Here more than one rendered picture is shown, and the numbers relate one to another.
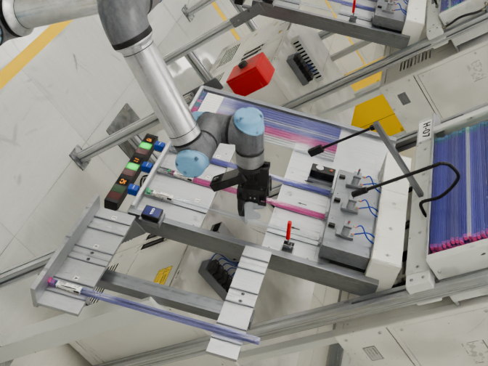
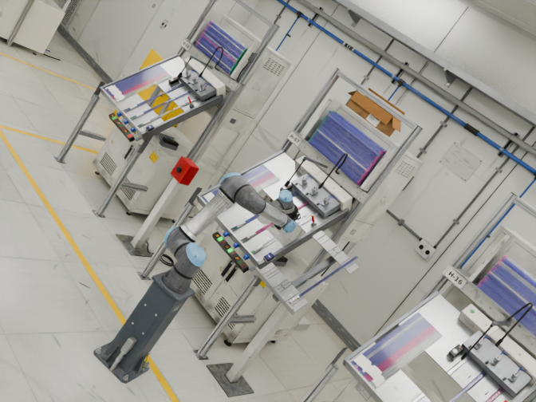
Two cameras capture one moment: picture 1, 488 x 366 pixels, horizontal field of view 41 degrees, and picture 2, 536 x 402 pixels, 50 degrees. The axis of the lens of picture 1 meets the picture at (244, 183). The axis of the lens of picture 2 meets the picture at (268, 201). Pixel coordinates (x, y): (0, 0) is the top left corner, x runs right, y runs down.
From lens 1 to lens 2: 2.23 m
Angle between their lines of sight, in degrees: 31
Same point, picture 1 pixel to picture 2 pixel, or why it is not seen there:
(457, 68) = (249, 92)
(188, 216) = (273, 246)
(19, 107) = (111, 280)
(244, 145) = (289, 205)
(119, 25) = (259, 205)
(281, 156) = (189, 191)
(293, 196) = not seen: hidden behind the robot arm
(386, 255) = (344, 198)
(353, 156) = (281, 171)
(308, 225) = (306, 210)
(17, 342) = (258, 347)
